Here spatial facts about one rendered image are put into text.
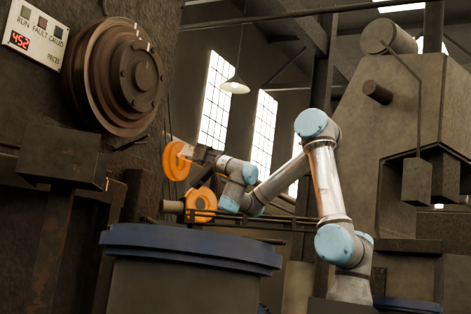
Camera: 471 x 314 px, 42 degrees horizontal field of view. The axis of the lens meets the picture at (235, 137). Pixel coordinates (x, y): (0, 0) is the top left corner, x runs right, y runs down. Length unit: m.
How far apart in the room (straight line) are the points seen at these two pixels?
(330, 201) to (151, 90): 0.88
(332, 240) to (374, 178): 2.80
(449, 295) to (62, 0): 2.57
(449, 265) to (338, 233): 1.87
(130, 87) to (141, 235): 1.43
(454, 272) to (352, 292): 1.76
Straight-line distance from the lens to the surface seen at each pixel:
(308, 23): 11.13
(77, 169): 1.69
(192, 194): 2.60
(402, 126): 4.71
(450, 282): 3.74
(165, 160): 2.33
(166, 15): 2.99
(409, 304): 2.70
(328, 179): 2.02
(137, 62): 2.38
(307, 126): 2.08
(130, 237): 0.98
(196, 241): 0.94
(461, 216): 8.57
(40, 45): 2.33
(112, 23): 2.42
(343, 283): 2.05
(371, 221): 4.66
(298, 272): 2.53
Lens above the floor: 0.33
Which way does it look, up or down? 15 degrees up
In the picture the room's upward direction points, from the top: 8 degrees clockwise
